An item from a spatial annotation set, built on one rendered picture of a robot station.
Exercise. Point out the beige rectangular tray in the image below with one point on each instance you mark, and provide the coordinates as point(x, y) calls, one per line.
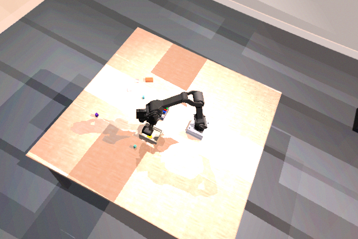
point(157, 133)

